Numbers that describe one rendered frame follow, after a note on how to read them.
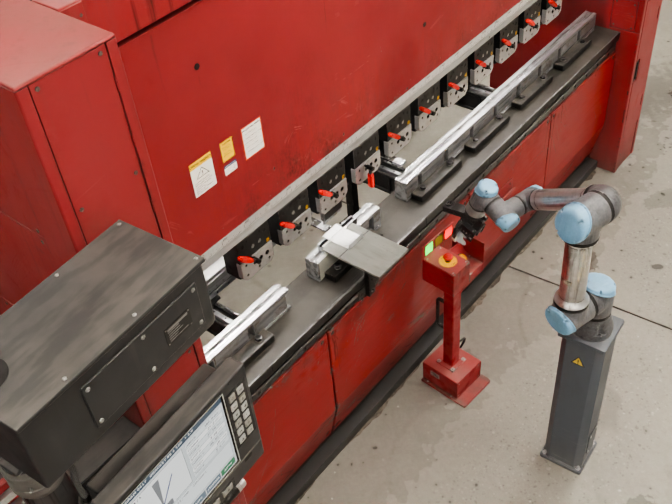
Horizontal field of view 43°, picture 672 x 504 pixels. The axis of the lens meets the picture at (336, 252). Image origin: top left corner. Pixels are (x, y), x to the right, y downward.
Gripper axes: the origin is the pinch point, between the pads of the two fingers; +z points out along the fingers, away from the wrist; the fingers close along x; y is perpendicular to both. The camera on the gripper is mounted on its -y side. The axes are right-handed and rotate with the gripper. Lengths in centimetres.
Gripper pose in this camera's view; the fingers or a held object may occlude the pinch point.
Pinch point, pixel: (454, 238)
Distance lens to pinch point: 326.2
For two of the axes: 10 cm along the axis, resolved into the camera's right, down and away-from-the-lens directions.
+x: 6.7, -5.4, 5.0
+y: 7.2, 6.4, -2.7
